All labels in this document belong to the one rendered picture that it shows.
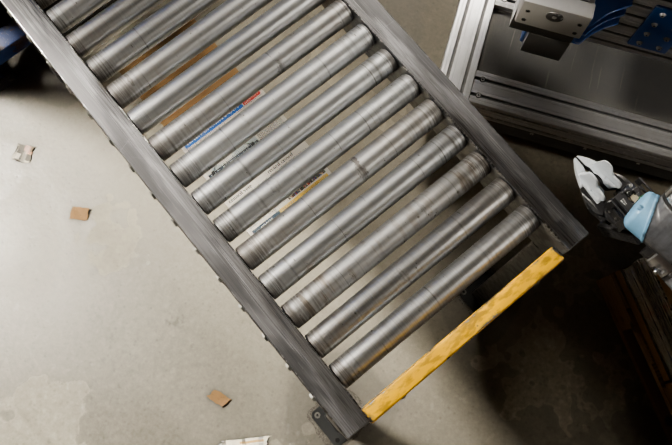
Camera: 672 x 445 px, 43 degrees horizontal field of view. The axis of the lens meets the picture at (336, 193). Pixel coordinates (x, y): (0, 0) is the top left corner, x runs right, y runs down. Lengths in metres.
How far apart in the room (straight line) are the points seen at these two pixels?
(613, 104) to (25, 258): 1.60
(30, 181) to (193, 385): 0.72
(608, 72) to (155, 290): 1.32
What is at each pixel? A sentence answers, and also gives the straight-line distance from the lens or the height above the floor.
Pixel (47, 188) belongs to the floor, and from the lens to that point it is 2.45.
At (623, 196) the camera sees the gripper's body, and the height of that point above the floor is 0.84.
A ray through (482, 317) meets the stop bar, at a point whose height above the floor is 0.82.
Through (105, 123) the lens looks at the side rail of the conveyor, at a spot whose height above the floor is 0.80.
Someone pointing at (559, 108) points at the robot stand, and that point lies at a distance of 2.24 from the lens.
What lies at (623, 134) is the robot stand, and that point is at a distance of 2.27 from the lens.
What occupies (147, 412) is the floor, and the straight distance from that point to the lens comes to 2.29.
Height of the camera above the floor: 2.25
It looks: 75 degrees down
